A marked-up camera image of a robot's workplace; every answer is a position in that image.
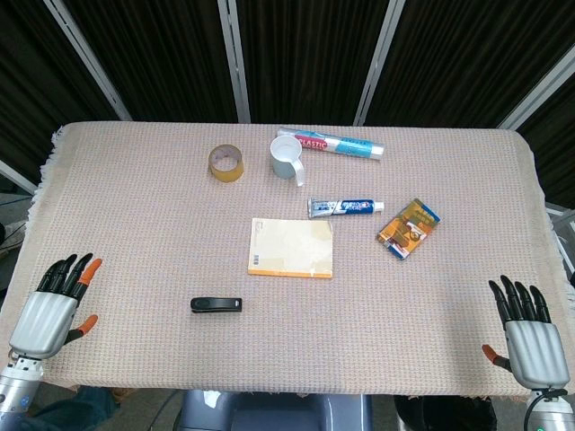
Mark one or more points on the blue white toothpaste tube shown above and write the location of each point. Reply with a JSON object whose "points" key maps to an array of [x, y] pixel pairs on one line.
{"points": [[346, 207]]}

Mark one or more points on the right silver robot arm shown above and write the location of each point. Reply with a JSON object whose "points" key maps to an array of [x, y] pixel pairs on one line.
{"points": [[554, 413]]}

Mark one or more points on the beige woven tablecloth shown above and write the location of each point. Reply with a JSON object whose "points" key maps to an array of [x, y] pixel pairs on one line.
{"points": [[157, 224]]}

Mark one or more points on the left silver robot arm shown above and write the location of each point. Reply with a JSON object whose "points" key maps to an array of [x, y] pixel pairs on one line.
{"points": [[15, 384]]}

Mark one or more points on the plastic wrap roll package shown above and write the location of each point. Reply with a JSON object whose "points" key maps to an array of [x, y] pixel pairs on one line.
{"points": [[341, 144]]}

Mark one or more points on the white partition frame post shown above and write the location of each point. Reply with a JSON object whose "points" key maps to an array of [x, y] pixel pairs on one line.
{"points": [[379, 63], [87, 60], [539, 90], [18, 174], [236, 63]]}

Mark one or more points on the black stapler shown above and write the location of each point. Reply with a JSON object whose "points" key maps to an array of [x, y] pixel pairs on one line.
{"points": [[215, 305]]}

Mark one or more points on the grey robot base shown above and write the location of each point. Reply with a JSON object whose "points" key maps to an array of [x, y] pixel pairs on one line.
{"points": [[269, 413]]}

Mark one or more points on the yellow adhesive tape roll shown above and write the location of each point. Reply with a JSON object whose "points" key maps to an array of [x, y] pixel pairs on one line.
{"points": [[224, 173]]}

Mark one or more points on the dark blue fabric object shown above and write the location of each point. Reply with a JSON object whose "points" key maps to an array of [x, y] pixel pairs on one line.
{"points": [[85, 404]]}

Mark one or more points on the yellow notebook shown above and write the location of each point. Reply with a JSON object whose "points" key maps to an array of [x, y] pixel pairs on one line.
{"points": [[287, 247]]}

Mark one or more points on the orange blue cardboard box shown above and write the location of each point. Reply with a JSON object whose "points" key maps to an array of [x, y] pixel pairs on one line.
{"points": [[409, 229]]}

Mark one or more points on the dark brown curtain panel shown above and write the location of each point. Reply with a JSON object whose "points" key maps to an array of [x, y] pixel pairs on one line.
{"points": [[310, 58], [467, 58], [40, 90], [166, 58]]}

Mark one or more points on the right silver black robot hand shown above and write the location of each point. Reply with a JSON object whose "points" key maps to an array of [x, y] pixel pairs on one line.
{"points": [[536, 350]]}

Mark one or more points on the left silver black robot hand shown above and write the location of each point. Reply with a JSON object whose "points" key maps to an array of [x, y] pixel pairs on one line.
{"points": [[42, 319]]}

